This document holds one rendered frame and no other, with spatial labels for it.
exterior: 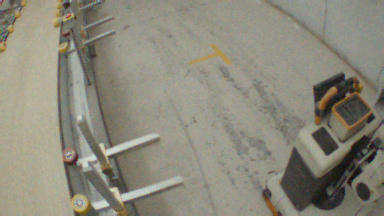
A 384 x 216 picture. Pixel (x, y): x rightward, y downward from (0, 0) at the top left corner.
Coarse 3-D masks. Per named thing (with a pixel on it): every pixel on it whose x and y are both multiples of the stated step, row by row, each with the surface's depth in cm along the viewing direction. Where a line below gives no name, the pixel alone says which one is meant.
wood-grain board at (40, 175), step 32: (32, 0) 298; (32, 32) 207; (0, 64) 176; (32, 64) 163; (0, 96) 143; (32, 96) 137; (0, 128) 121; (32, 128) 119; (0, 160) 105; (32, 160) 104; (0, 192) 92; (32, 192) 92; (64, 192) 93
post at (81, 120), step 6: (78, 120) 91; (84, 120) 91; (78, 126) 91; (84, 126) 93; (84, 132) 95; (90, 132) 96; (90, 138) 98; (90, 144) 100; (96, 144) 101; (96, 150) 103; (96, 156) 105; (102, 156) 107; (102, 162) 109; (114, 174) 117
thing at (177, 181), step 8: (176, 176) 103; (160, 184) 101; (168, 184) 101; (176, 184) 101; (136, 192) 99; (144, 192) 98; (152, 192) 99; (160, 192) 101; (104, 200) 96; (128, 200) 97; (136, 200) 99; (96, 208) 93; (104, 208) 95
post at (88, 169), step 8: (88, 160) 73; (88, 168) 71; (88, 176) 73; (96, 176) 74; (96, 184) 76; (104, 184) 79; (104, 192) 81; (112, 192) 87; (112, 200) 85; (120, 208) 91
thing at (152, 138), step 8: (144, 136) 120; (152, 136) 119; (128, 144) 117; (136, 144) 117; (144, 144) 119; (112, 152) 115; (120, 152) 116; (80, 160) 112; (96, 160) 113; (80, 168) 112
